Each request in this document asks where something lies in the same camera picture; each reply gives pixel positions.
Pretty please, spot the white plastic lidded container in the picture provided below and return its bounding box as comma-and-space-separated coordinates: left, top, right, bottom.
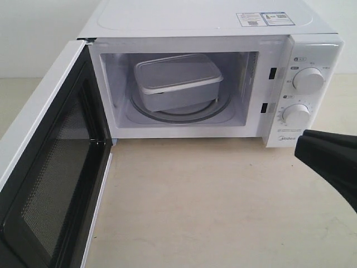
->
134, 54, 224, 112

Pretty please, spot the blue label sticker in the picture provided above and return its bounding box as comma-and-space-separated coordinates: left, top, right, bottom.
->
260, 12, 295, 26

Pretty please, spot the white microwave oven body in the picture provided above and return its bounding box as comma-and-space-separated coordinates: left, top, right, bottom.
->
78, 1, 344, 147

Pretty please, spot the lower white control knob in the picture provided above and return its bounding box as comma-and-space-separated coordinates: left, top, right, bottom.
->
282, 104, 310, 125

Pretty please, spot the white label sticker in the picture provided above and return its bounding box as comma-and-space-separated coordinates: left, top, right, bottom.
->
237, 13, 266, 27

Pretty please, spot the upper white control knob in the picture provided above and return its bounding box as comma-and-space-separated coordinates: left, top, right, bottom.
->
292, 68, 325, 94

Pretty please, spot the white microwave door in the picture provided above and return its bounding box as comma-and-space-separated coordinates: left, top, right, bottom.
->
1, 40, 112, 267

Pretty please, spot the white control knob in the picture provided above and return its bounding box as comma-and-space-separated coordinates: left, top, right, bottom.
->
292, 68, 325, 94
282, 104, 310, 125

